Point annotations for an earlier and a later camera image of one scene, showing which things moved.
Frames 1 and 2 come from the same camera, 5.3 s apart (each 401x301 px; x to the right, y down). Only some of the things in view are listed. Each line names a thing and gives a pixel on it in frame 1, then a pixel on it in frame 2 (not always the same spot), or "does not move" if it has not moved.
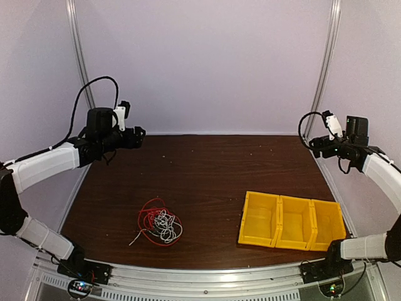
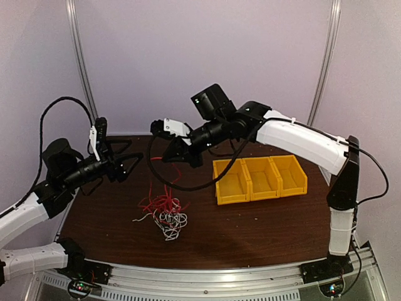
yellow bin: (260, 221) -> (235, 185)
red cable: (146, 213) -> (166, 202)
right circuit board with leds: (332, 289) does not move
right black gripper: (318, 141) -> (177, 152)
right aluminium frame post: (329, 51) does not move
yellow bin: (328, 222) -> (293, 180)
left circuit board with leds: (82, 288) does not move
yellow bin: (296, 223) -> (264, 180)
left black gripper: (133, 139) -> (115, 170)
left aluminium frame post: (78, 38) does not move
